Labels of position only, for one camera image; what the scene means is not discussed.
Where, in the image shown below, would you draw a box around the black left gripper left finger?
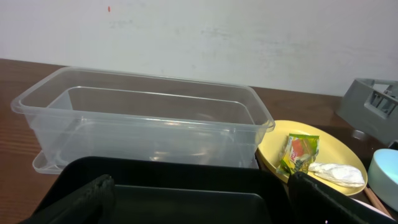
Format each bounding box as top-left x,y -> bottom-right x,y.
21,175 -> 116,224

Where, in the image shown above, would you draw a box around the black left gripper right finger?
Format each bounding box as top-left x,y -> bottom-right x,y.
287,172 -> 395,224

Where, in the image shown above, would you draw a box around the white tissue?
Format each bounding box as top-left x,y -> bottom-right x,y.
308,162 -> 365,188

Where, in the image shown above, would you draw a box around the green snack wrapper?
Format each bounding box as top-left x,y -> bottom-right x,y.
276,133 -> 320,175

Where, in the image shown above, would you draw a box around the yellow plate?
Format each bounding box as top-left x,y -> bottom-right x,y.
258,120 -> 368,184

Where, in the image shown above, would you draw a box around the wooden chopstick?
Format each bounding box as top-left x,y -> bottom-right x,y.
364,187 -> 391,218

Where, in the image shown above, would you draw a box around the light blue bowl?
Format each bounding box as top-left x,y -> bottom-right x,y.
368,149 -> 398,211

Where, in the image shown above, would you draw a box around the black waste tray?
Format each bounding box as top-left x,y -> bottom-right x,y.
34,157 -> 295,223

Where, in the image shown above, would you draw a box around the clear plastic waste bin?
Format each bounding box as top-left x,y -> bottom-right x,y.
11,67 -> 275,174

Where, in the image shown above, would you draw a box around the grey dishwasher rack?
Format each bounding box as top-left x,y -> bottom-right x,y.
336,78 -> 397,145

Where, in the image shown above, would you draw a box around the brown serving tray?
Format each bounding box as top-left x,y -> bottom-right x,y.
353,141 -> 397,221

